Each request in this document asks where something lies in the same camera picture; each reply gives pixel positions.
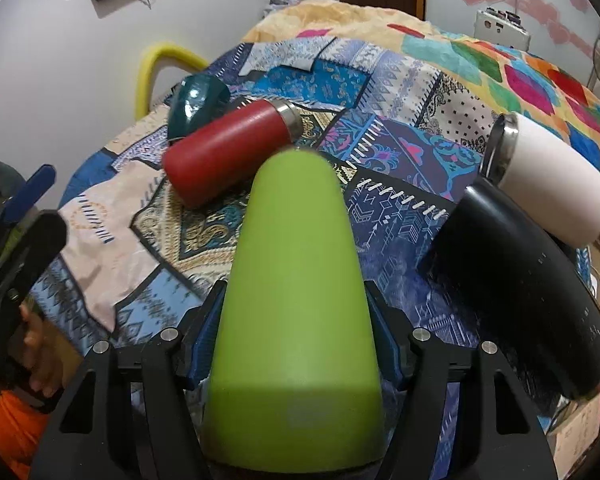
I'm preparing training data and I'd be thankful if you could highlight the green bottle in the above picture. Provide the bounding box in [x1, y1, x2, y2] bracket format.
[201, 148, 385, 474]

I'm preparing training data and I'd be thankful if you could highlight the dark teal cup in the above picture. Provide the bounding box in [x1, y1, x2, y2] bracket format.
[166, 73, 230, 144]

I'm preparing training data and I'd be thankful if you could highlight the person's left hand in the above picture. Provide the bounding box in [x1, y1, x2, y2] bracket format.
[9, 304, 83, 398]

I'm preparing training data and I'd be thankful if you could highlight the black bottle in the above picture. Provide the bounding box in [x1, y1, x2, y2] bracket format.
[418, 177, 600, 399]

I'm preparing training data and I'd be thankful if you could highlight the red bottle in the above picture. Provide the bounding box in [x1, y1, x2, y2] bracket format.
[162, 100, 303, 209]

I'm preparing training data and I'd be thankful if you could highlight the yellow foam tube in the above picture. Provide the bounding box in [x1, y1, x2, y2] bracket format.
[134, 41, 209, 120]

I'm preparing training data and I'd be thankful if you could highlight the white bottle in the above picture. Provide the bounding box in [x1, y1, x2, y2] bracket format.
[480, 113, 600, 248]

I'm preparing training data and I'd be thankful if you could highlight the patchwork blue bedspread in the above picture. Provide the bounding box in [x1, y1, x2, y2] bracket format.
[29, 37, 600, 480]

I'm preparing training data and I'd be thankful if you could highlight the grey clothes pile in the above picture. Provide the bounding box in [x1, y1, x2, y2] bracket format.
[263, 0, 299, 18]

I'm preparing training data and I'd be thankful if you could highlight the colourful squares quilt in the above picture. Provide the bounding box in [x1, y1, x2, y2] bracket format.
[245, 0, 600, 170]

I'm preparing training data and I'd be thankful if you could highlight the white appliance box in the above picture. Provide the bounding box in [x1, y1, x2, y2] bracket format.
[474, 6, 531, 51]

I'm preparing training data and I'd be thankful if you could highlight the sliding door wardrobe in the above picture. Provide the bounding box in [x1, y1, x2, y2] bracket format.
[426, 0, 600, 58]

